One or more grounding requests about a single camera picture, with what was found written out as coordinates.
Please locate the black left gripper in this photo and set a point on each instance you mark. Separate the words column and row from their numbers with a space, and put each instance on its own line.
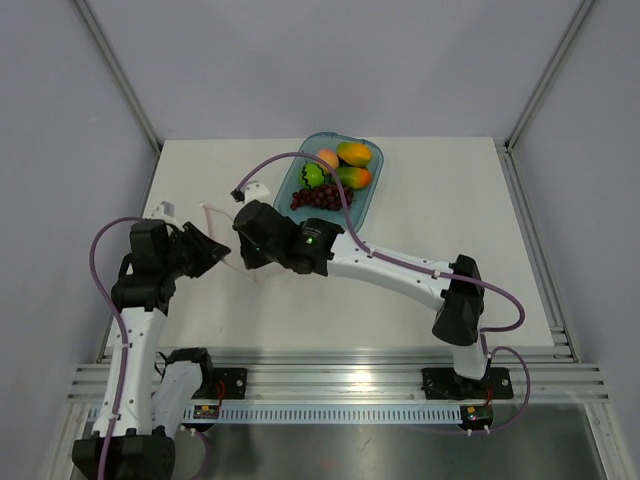
column 208, row 251

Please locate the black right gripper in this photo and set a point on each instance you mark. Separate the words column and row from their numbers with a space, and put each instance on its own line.
column 251, row 260

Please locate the clear zip top bag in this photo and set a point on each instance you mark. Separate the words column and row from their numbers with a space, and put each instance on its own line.
column 219, row 225

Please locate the teal plastic tray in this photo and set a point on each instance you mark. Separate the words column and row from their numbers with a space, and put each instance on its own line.
column 357, row 200

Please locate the orange toy peach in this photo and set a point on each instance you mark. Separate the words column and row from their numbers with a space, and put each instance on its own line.
column 329, row 157

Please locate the toy mango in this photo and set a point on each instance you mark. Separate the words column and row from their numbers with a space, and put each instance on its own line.
column 354, row 154
column 354, row 178

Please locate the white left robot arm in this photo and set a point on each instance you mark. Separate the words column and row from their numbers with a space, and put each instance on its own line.
column 133, row 436

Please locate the purple toy grape bunch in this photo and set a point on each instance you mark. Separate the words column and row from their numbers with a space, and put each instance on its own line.
column 324, row 197

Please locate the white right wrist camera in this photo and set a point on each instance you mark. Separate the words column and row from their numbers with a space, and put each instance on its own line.
column 250, row 191

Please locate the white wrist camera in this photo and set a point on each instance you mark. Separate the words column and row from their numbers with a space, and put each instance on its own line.
column 250, row 191
column 163, row 211

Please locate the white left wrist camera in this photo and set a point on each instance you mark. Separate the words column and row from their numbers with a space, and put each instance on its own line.
column 163, row 211

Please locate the white slotted cable duct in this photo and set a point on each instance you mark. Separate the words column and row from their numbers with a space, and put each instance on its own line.
column 323, row 414

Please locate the left aluminium frame post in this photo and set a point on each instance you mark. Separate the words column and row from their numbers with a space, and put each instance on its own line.
column 106, row 51

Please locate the aluminium frame post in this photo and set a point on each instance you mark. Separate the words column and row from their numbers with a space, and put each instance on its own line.
column 551, row 70
column 106, row 51

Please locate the aluminium rail base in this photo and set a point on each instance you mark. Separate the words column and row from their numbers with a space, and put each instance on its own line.
column 394, row 376

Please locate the right aluminium frame post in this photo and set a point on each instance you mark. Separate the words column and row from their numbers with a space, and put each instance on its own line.
column 551, row 70

